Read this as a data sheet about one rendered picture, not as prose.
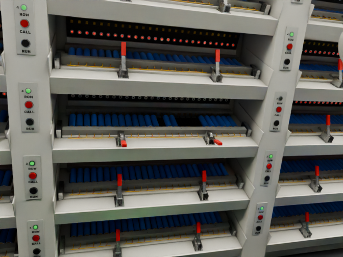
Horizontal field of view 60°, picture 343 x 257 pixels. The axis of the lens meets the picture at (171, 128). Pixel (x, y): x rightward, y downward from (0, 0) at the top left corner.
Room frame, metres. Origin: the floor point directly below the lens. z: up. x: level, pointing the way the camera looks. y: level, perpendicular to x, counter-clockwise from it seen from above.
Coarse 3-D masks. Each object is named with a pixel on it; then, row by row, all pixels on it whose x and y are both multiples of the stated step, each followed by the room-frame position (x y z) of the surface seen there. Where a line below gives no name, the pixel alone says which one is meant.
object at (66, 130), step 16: (64, 128) 0.78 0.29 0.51; (80, 128) 0.79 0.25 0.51; (96, 128) 0.80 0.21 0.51; (112, 128) 0.81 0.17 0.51; (128, 128) 0.83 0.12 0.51; (144, 128) 0.84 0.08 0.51; (160, 128) 0.85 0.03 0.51; (176, 128) 0.87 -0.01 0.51; (192, 128) 0.88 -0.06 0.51; (208, 128) 0.90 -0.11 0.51; (224, 128) 0.91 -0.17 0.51; (240, 128) 0.93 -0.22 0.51
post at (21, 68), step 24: (48, 24) 0.75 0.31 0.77; (48, 48) 0.73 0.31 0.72; (24, 72) 0.70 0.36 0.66; (48, 96) 0.72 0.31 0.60; (48, 120) 0.72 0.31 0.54; (24, 144) 0.70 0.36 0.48; (48, 144) 0.72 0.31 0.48; (48, 168) 0.72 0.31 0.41; (24, 192) 0.70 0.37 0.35; (48, 192) 0.72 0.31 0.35; (24, 216) 0.70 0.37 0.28; (48, 216) 0.72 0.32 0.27; (24, 240) 0.70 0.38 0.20; (48, 240) 0.72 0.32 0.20
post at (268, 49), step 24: (288, 0) 0.90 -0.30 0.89; (288, 24) 0.90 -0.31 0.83; (264, 48) 0.94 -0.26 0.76; (288, 72) 0.91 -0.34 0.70; (288, 96) 0.91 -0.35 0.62; (264, 120) 0.89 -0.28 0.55; (288, 120) 0.92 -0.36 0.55; (264, 144) 0.90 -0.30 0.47; (264, 192) 0.90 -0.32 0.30; (240, 216) 0.93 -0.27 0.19; (264, 240) 0.91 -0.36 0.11
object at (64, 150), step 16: (64, 112) 0.90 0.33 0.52; (240, 112) 1.02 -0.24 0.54; (256, 128) 0.91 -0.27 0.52; (64, 144) 0.75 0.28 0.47; (80, 144) 0.76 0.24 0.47; (96, 144) 0.77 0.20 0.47; (112, 144) 0.78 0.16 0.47; (128, 144) 0.79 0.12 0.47; (144, 144) 0.80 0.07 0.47; (160, 144) 0.82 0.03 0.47; (176, 144) 0.83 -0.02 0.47; (192, 144) 0.84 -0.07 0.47; (224, 144) 0.87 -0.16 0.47; (240, 144) 0.88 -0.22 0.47; (256, 144) 0.90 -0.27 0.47; (64, 160) 0.74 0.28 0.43; (80, 160) 0.75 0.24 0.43; (96, 160) 0.76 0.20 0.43; (112, 160) 0.78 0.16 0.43; (128, 160) 0.79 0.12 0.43
